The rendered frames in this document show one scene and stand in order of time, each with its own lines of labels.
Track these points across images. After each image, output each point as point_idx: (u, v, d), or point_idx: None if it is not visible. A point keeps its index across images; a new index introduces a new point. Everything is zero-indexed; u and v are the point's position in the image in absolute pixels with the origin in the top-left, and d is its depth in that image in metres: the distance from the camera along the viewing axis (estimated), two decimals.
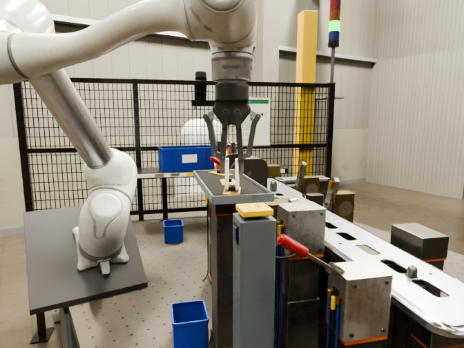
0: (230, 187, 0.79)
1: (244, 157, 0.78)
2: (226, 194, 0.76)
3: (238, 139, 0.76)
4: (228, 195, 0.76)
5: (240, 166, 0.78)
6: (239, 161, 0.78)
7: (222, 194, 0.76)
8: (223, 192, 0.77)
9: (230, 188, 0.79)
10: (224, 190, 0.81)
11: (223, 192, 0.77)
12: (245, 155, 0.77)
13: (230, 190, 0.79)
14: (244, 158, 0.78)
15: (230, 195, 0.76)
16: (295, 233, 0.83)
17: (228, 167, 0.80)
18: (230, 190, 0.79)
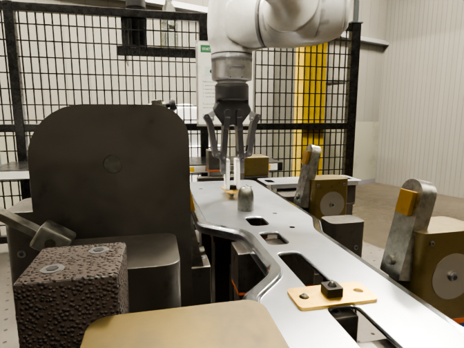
0: (230, 186, 0.79)
1: (245, 157, 0.78)
2: (230, 192, 0.75)
3: (239, 139, 0.77)
4: (233, 192, 0.75)
5: (241, 166, 0.78)
6: (239, 161, 0.78)
7: (226, 192, 0.76)
8: (226, 191, 0.76)
9: (230, 186, 0.79)
10: (222, 189, 0.81)
11: (226, 191, 0.77)
12: (246, 154, 0.78)
13: (230, 188, 0.79)
14: (244, 157, 0.78)
15: (235, 192, 0.75)
16: None
17: None
18: (230, 189, 0.79)
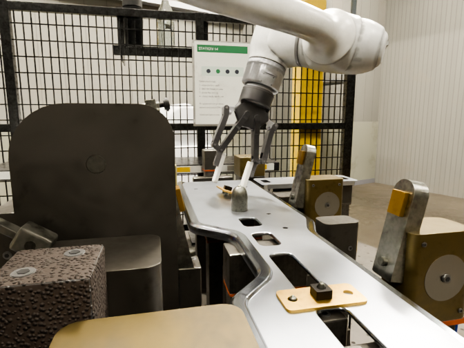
0: (227, 186, 0.78)
1: (259, 163, 0.80)
2: (226, 190, 0.75)
3: (255, 143, 0.78)
4: (228, 192, 0.75)
5: (252, 170, 0.79)
6: (253, 165, 0.79)
7: (221, 190, 0.75)
8: (222, 189, 0.76)
9: (227, 186, 0.78)
10: (217, 188, 0.80)
11: (221, 189, 0.76)
12: (260, 160, 0.80)
13: (226, 188, 0.78)
14: (257, 163, 0.80)
15: (230, 192, 0.75)
16: None
17: None
18: (226, 189, 0.78)
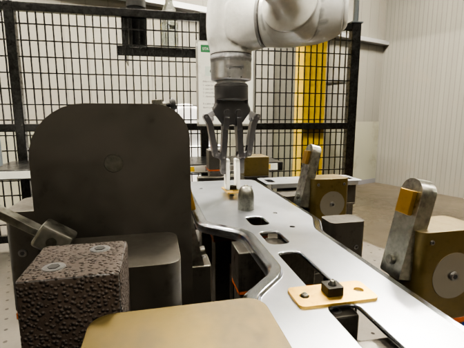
0: (231, 186, 0.79)
1: (244, 157, 0.78)
2: (231, 192, 0.75)
3: (239, 139, 0.77)
4: (233, 192, 0.75)
5: (241, 166, 0.78)
6: (239, 161, 0.78)
7: (226, 192, 0.76)
8: (226, 191, 0.76)
9: (231, 186, 0.79)
10: (222, 189, 0.81)
11: (226, 192, 0.77)
12: (245, 154, 0.78)
13: (231, 188, 0.79)
14: (244, 157, 0.78)
15: (235, 192, 0.75)
16: None
17: None
18: (230, 189, 0.79)
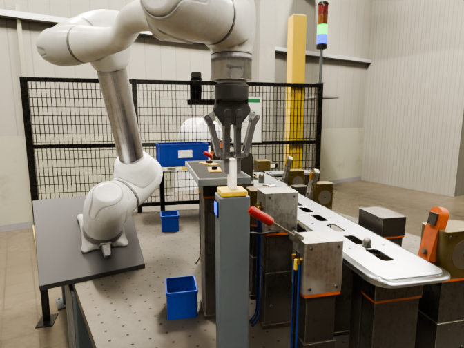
0: (255, 173, 1.80)
1: (242, 157, 0.78)
2: (255, 175, 1.77)
3: (237, 139, 0.77)
4: (255, 176, 1.77)
5: (237, 166, 0.78)
6: (236, 161, 0.78)
7: (253, 175, 1.77)
8: (253, 175, 1.78)
9: (255, 174, 1.80)
10: None
11: (252, 175, 1.78)
12: (242, 155, 0.78)
13: (254, 175, 1.80)
14: (241, 158, 0.78)
15: (256, 176, 1.77)
16: (271, 213, 0.96)
17: None
18: (254, 175, 1.80)
